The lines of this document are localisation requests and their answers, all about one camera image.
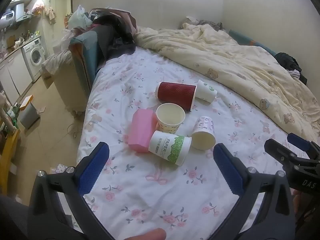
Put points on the white kitchen cabinet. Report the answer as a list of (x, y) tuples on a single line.
[(15, 77)]

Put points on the pink patterned white paper cup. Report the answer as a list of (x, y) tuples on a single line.
[(202, 136)]

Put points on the pink tissue pack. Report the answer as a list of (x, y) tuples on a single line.
[(143, 126)]

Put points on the white green Paper Cup cup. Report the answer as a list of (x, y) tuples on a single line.
[(170, 147)]

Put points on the dark red ribbed paper cup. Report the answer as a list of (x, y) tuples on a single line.
[(177, 93)]

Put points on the white cup green dots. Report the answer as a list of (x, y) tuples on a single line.
[(205, 92)]

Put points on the grey trash bin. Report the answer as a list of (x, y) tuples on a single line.
[(29, 116)]

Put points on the left hand thumb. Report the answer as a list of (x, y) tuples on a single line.
[(156, 234)]

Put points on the teal bed headboard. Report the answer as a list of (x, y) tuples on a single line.
[(86, 54)]

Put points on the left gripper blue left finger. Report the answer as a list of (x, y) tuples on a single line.
[(57, 208)]

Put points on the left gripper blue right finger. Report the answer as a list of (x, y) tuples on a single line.
[(275, 218)]

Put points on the black clothing by wall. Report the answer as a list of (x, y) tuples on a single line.
[(291, 65)]

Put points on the cream patterned paper cup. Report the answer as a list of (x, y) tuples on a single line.
[(169, 117)]

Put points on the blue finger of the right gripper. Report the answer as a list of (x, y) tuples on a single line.
[(299, 142), (279, 152)]

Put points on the cream bear print duvet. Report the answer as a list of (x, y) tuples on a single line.
[(250, 71)]

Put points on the right hand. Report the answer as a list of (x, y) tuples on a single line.
[(297, 201)]

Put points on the white plastic bag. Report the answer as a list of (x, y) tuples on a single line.
[(79, 19)]

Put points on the white washing machine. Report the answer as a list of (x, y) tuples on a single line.
[(34, 56)]

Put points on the yellow wooden chair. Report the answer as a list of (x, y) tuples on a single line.
[(6, 165)]

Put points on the dark clothes pile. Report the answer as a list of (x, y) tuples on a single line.
[(115, 29)]

